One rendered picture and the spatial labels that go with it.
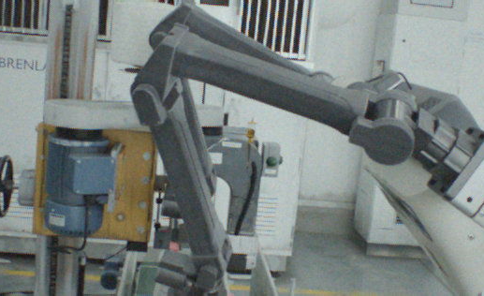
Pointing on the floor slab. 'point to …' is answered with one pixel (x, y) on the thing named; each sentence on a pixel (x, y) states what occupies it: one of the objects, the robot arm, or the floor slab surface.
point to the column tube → (80, 84)
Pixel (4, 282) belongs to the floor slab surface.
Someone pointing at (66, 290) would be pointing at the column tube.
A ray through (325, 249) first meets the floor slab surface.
